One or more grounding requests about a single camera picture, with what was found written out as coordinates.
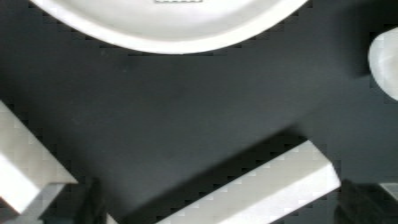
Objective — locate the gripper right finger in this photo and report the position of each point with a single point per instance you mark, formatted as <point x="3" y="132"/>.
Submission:
<point x="366" y="203"/>

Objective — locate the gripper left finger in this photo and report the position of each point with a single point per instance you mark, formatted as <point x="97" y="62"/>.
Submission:
<point x="67" y="204"/>

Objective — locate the white cylindrical table leg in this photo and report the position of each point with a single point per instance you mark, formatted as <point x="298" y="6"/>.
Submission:
<point x="382" y="60"/>

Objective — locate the white round table top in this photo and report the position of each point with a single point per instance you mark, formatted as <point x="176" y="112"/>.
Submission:
<point x="170" y="26"/>

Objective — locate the white left fence block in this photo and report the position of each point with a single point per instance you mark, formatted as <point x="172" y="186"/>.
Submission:
<point x="30" y="169"/>

